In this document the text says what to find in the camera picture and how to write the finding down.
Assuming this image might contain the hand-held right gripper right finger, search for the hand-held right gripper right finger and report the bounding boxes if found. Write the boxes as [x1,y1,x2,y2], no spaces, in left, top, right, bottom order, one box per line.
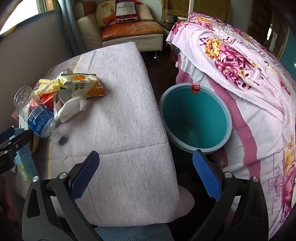
[192,149,270,241]

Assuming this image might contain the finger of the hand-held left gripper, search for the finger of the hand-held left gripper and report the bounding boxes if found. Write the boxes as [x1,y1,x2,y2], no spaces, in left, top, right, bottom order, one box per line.
[0,130,31,160]
[0,126,15,146]

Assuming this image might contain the gold patterned cloth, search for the gold patterned cloth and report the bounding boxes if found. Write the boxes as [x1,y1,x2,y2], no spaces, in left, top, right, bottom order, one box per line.
[161,0,232,25]

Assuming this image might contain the clear plastic water bottle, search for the clear plastic water bottle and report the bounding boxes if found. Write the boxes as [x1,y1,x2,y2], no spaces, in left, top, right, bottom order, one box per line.
[13,86,68,146]

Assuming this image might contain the pink floral sheet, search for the pink floral sheet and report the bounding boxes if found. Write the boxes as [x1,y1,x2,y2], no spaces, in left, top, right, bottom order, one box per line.
[166,12,296,130]

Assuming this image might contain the teal trash bin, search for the teal trash bin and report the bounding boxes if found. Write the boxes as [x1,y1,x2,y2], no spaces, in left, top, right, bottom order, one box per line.
[158,83,232,154]

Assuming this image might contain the orange chocolate wafer packet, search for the orange chocolate wafer packet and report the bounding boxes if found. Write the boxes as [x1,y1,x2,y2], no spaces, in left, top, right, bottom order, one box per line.
[37,91,56,108]

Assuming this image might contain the white pink-banded quilt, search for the white pink-banded quilt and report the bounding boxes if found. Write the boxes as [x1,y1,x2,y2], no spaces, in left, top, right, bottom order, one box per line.
[176,56,296,239]

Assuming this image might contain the white tissue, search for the white tissue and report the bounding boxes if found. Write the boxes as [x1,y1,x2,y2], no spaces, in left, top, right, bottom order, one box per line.
[54,96,88,123]

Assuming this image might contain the blue cloth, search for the blue cloth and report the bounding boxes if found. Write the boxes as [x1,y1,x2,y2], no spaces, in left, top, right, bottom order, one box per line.
[92,224,174,241]

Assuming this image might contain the orange seat cushion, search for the orange seat cushion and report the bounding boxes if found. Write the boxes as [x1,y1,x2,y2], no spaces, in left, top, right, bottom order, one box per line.
[100,22,164,40]

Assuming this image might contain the grey-blue curtain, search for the grey-blue curtain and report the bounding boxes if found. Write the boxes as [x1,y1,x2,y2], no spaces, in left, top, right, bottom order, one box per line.
[60,0,80,56]

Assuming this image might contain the crushed white paper cup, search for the crushed white paper cup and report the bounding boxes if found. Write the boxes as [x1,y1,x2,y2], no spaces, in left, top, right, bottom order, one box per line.
[54,89,75,107]

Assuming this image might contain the grey headboard panel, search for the grey headboard panel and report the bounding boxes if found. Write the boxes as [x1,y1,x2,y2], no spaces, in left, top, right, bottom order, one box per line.
[0,9,72,130]

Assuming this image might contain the dark wooden cabinet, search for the dark wooden cabinet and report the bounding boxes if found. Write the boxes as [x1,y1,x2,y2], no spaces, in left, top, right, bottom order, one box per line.
[248,0,289,54]

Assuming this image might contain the red bottle-print bag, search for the red bottle-print bag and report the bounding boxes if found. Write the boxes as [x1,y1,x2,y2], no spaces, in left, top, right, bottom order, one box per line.
[115,0,139,24]

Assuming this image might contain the orange snack packet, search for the orange snack packet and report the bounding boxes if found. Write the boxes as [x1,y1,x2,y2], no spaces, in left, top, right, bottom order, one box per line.
[60,73,106,98]

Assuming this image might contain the white pillow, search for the white pillow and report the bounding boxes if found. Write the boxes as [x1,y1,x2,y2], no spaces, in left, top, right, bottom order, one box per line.
[135,2,153,21]

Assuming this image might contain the cream printed pillow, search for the cream printed pillow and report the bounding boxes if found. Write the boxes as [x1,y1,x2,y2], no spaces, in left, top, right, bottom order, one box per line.
[95,2,117,28]

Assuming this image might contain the teal drink carton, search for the teal drink carton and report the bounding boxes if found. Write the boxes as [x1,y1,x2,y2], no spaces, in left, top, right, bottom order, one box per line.
[14,148,40,182]

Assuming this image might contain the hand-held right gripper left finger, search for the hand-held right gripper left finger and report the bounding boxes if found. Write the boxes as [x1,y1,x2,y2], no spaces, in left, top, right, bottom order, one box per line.
[22,151,102,241]

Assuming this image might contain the yellow patterned white bag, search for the yellow patterned white bag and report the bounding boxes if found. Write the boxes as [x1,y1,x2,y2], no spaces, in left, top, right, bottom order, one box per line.
[35,77,70,95]

